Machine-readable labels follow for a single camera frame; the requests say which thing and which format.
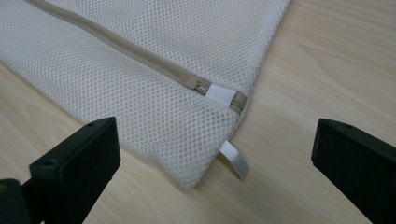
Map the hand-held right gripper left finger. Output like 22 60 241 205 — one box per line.
21 116 121 224

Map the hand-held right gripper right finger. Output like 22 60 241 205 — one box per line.
310 118 396 224

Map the white mesh laundry bag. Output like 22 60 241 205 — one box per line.
0 0 292 190

